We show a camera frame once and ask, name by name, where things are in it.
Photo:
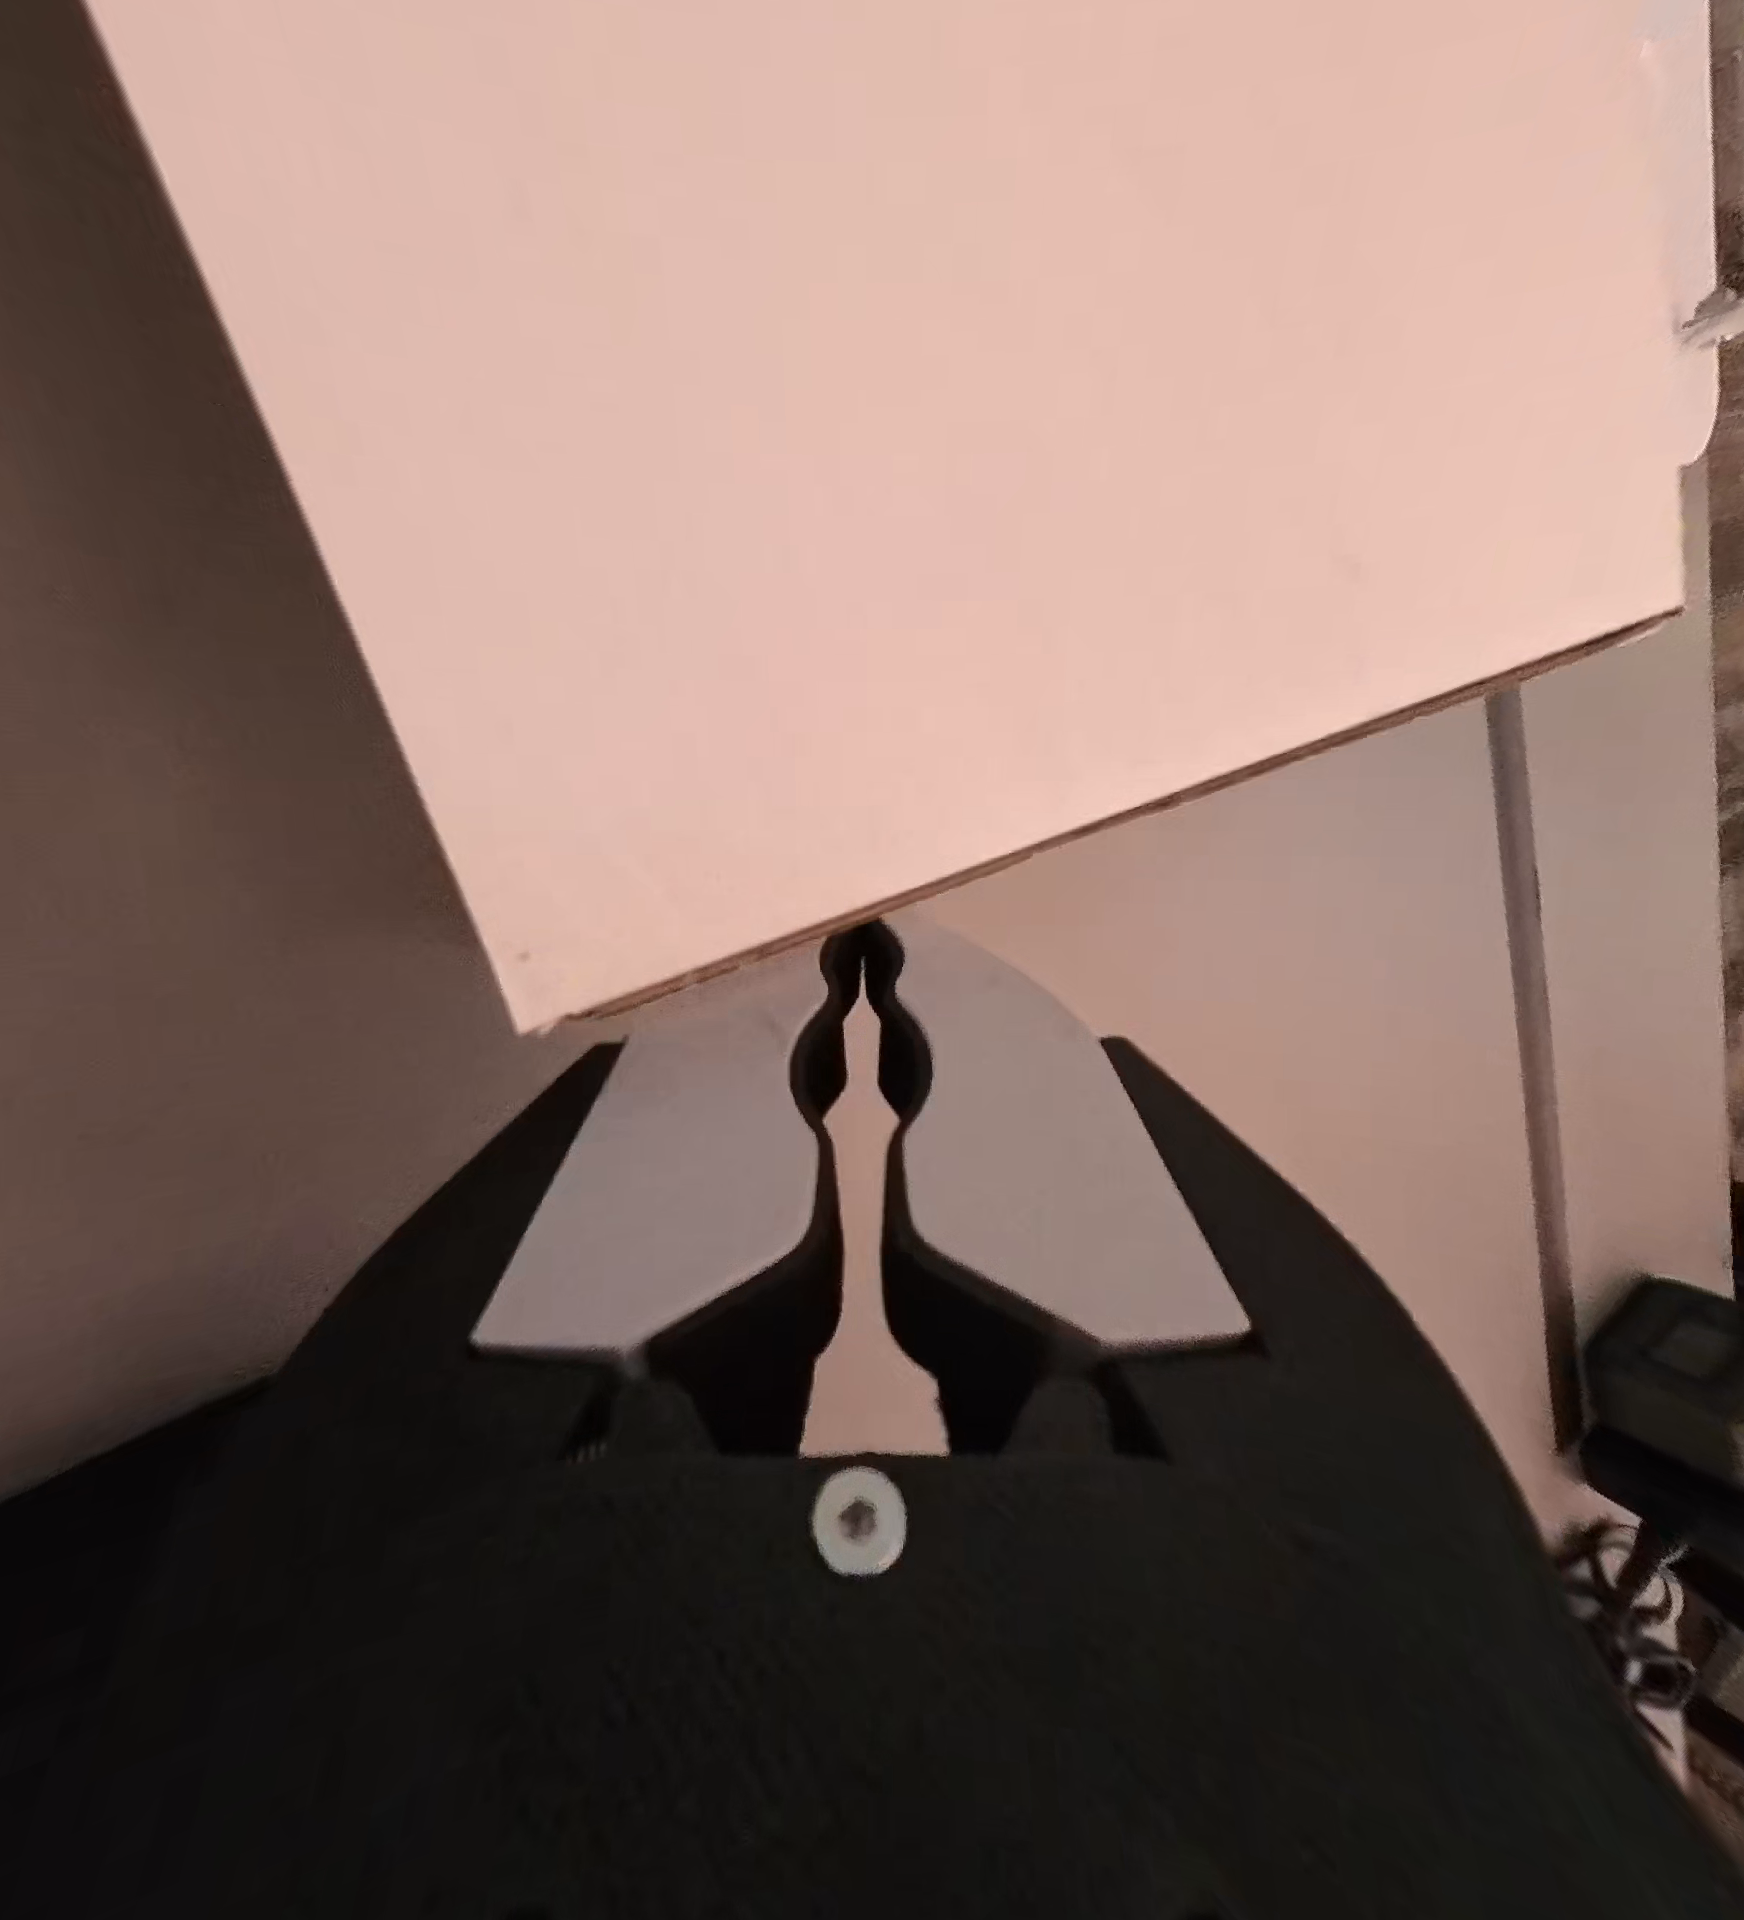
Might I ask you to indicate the white cardboard box with lid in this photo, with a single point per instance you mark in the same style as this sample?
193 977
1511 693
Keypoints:
887 481

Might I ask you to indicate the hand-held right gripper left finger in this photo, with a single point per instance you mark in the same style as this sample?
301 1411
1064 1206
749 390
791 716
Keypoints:
678 1170

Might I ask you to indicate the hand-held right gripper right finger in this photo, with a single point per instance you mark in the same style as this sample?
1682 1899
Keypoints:
1051 1170

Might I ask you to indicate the small black camera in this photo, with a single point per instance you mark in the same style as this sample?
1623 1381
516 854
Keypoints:
1696 1372

